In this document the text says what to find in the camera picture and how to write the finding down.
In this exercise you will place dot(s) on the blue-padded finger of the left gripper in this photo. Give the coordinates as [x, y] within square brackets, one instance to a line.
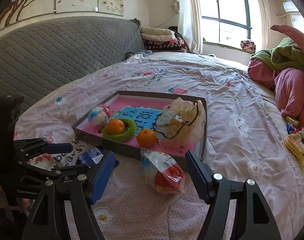
[35, 174]
[38, 146]

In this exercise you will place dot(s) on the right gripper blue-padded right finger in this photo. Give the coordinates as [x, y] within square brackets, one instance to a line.
[201, 176]

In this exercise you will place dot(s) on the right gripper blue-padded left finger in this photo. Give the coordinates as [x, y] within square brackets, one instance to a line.
[98, 180]

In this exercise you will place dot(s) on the blue snack packet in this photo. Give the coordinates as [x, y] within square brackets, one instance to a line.
[98, 155]

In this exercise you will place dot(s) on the orange mandarin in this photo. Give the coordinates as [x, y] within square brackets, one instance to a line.
[115, 126]
[146, 138]

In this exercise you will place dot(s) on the red blue toy egg packet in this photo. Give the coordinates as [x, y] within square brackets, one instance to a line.
[162, 172]

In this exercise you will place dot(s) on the red white toy egg packet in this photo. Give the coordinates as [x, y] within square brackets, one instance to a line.
[98, 116]

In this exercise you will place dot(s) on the beige ball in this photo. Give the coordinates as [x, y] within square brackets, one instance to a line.
[175, 124]

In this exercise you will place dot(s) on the dark cardboard box tray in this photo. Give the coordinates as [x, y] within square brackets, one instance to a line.
[181, 162]

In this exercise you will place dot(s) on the pink strawberry bedsheet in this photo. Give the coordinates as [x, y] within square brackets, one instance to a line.
[245, 134]

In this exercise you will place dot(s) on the grey quilted headboard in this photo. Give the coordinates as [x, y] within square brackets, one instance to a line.
[37, 59]

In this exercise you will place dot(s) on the yellow snack packets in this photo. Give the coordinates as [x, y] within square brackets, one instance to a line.
[294, 141]

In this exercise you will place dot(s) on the dark cloth by headboard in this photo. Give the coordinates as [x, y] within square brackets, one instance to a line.
[138, 53]

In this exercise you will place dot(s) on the pink duvet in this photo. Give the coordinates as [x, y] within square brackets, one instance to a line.
[288, 86]

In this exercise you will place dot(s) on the stack of folded blankets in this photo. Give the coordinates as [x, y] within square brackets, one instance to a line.
[164, 40]

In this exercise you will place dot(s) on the patterned bag on sill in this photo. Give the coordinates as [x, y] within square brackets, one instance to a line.
[248, 46]

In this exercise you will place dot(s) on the green blanket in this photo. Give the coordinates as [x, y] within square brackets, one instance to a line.
[287, 54]

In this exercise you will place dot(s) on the left white curtain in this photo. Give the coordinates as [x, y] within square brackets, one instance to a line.
[189, 25]

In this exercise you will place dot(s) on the white curtain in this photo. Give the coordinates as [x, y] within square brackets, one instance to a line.
[189, 25]
[264, 9]

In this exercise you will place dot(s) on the pink pillow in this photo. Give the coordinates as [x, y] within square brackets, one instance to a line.
[293, 33]

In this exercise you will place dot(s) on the right white curtain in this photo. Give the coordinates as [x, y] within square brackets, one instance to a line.
[264, 9]

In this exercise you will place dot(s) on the air conditioner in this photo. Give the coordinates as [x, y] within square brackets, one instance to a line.
[290, 7]

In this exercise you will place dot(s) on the window with dark frame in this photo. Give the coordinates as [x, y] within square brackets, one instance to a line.
[225, 22]

